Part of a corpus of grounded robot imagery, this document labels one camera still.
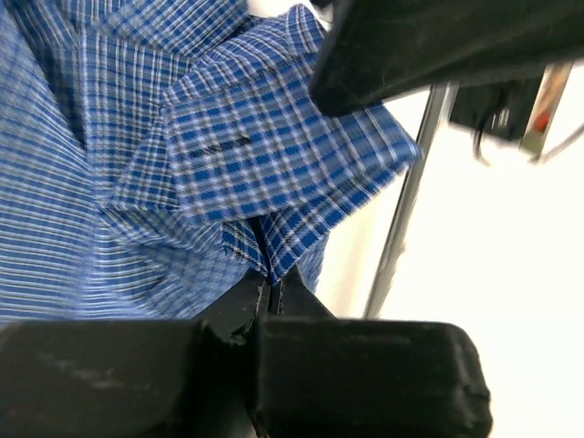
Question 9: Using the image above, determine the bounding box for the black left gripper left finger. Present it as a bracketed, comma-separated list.
[1, 272, 266, 437]

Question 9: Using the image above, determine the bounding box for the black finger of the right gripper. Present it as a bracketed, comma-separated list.
[310, 0, 583, 116]

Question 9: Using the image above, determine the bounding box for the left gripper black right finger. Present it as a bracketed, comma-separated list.
[253, 270, 493, 437]

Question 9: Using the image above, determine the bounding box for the blue checked long sleeve shirt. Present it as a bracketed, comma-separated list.
[1, 1, 421, 322]

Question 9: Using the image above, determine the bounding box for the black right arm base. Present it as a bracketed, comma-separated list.
[449, 63, 584, 165]

